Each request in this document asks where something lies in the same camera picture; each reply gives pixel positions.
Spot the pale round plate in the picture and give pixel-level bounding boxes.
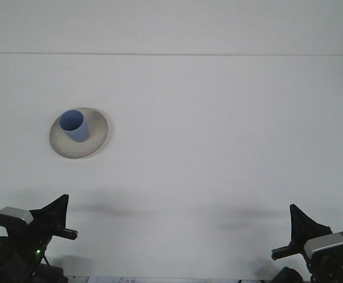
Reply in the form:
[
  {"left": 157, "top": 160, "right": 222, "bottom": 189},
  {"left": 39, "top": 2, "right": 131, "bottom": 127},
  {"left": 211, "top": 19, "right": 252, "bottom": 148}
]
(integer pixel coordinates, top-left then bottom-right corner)
[{"left": 49, "top": 107, "right": 111, "bottom": 160}]

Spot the pale blue cup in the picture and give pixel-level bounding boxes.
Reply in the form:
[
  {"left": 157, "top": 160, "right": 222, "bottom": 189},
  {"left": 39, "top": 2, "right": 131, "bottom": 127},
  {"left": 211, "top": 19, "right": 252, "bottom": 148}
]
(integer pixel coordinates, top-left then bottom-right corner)
[{"left": 58, "top": 109, "right": 90, "bottom": 144}]

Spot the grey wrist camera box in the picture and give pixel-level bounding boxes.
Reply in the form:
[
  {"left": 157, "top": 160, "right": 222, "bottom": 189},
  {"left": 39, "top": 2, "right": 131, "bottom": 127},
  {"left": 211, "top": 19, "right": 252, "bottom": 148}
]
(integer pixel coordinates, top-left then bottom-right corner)
[
  {"left": 0, "top": 206, "right": 34, "bottom": 228},
  {"left": 303, "top": 232, "right": 343, "bottom": 256}
]

